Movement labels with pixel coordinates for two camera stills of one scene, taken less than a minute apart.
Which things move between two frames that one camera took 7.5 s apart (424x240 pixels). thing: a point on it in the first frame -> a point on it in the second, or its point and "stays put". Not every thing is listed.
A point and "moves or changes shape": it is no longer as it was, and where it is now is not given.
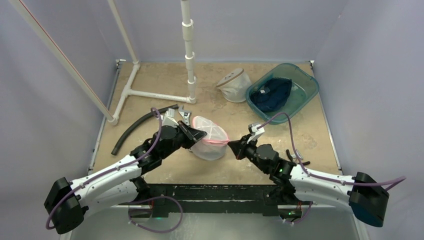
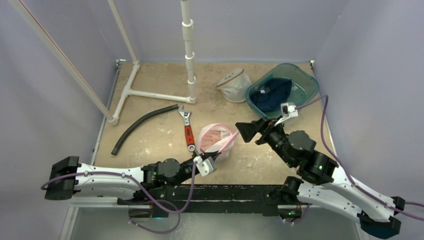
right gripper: x=243 y=148 -> x=262 y=131
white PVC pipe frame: x=113 y=118 stays put
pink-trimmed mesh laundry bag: x=212 y=146 moves or changes shape
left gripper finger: x=194 y=134 -> x=212 y=155
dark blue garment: x=272 y=95 stays put
